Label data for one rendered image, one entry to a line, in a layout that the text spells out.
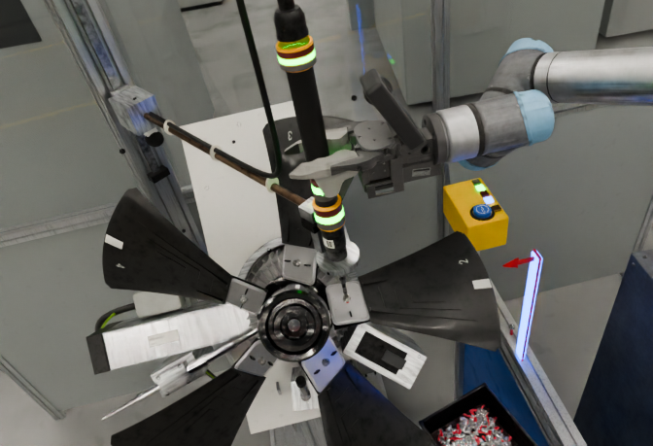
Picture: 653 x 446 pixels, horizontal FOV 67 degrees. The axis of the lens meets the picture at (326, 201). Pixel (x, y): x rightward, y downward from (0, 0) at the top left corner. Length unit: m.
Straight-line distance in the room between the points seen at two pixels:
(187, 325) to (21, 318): 1.11
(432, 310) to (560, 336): 1.48
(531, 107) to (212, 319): 0.68
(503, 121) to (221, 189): 0.64
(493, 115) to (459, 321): 0.37
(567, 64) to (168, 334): 0.83
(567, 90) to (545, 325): 1.65
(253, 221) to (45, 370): 1.39
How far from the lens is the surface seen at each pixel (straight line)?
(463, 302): 0.91
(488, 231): 1.20
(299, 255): 0.87
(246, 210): 1.10
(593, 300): 2.48
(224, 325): 1.01
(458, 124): 0.68
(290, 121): 0.90
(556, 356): 2.28
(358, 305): 0.88
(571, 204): 2.07
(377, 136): 0.67
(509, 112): 0.71
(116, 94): 1.24
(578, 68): 0.79
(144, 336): 1.05
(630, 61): 0.77
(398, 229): 1.80
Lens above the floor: 1.88
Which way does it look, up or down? 40 degrees down
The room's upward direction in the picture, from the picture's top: 12 degrees counter-clockwise
